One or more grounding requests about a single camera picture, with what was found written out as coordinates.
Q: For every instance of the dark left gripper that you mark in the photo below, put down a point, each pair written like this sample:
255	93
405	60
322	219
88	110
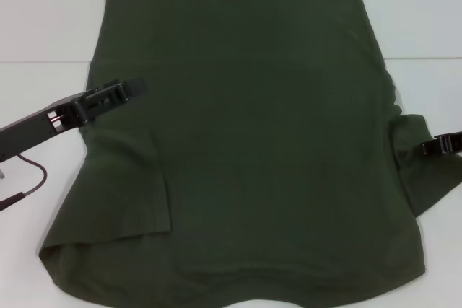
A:
25	131

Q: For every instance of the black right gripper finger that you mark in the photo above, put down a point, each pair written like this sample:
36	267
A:
429	147

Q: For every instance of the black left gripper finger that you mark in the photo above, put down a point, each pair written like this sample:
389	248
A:
135	87

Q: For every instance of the dark green t-shirt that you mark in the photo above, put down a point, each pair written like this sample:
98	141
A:
252	135

